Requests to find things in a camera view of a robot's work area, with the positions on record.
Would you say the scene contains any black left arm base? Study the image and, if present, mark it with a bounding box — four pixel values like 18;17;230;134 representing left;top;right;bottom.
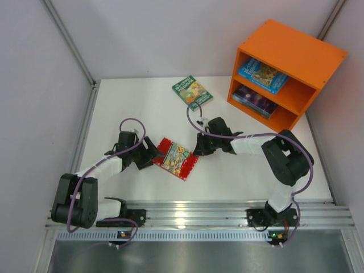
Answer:
96;209;147;228

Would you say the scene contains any purple Robinson Crusoe book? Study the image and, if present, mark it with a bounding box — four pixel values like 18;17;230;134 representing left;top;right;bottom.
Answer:
232;85;278;119

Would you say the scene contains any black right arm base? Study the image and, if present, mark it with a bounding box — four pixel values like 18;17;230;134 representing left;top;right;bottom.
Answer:
246;208;298;230

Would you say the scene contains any red comic cover book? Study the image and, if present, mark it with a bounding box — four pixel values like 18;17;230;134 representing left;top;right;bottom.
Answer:
152;138;199;181

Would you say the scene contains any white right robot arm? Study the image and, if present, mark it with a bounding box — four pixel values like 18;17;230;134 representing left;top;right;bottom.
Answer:
193;117;314;214

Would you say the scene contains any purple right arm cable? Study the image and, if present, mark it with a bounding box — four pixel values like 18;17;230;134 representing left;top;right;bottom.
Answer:
186;104;315;247

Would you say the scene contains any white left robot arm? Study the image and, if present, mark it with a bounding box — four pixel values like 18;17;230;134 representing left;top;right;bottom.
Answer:
51;131;163;229

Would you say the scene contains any orange wooden shelf cabinet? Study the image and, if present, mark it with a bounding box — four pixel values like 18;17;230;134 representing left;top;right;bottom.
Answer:
227;19;348;132

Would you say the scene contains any aluminium mounting rail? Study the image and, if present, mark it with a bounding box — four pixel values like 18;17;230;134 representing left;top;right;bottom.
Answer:
44;200;356;242

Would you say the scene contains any blue 26-Storey Treehouse book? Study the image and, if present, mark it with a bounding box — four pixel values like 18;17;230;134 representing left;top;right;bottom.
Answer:
238;57;289;94

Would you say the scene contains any green Treehouse book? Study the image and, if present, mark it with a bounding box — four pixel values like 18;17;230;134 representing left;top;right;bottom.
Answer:
172;76;214;111

